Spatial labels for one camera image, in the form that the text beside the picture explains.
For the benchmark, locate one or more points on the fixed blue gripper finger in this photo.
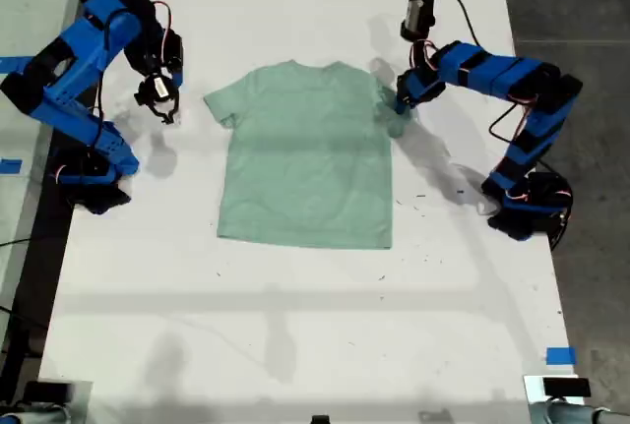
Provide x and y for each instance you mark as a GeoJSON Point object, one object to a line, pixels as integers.
{"type": "Point", "coordinates": [398, 104]}

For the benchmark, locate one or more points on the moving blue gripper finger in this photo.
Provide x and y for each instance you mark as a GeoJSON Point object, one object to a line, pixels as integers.
{"type": "Point", "coordinates": [406, 103]}

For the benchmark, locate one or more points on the pale green T-shirt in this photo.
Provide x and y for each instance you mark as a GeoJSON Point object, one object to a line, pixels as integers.
{"type": "Point", "coordinates": [305, 163]}

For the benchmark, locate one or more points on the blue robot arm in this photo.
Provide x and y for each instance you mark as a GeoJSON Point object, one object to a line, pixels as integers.
{"type": "Point", "coordinates": [497, 75]}
{"type": "Point", "coordinates": [83, 70]}

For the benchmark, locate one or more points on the pale side table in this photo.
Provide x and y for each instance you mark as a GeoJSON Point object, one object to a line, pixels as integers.
{"type": "Point", "coordinates": [29, 11]}

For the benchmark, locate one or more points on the long blue tape strip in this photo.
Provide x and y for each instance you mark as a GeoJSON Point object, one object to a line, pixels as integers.
{"type": "Point", "coordinates": [15, 64]}

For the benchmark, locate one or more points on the square blue tape patch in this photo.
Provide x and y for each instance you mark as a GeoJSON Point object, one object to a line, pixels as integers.
{"type": "Point", "coordinates": [561, 355]}

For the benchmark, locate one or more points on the silver metal plate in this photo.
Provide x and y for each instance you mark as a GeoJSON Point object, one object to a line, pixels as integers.
{"type": "Point", "coordinates": [532, 389]}

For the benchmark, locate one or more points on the tiny black block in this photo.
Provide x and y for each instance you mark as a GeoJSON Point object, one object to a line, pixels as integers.
{"type": "Point", "coordinates": [320, 419]}

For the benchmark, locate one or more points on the small black box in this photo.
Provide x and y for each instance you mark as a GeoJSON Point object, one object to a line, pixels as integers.
{"type": "Point", "coordinates": [566, 387]}
{"type": "Point", "coordinates": [46, 391]}

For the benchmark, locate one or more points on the pale grey tube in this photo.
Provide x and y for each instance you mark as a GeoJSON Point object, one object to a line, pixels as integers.
{"type": "Point", "coordinates": [566, 415]}
{"type": "Point", "coordinates": [34, 416]}

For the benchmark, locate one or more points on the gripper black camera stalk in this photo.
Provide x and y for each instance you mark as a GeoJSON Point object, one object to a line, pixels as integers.
{"type": "Point", "coordinates": [419, 52]}

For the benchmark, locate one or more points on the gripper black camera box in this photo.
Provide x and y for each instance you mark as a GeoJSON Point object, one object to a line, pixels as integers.
{"type": "Point", "coordinates": [418, 16]}
{"type": "Point", "coordinates": [157, 89]}

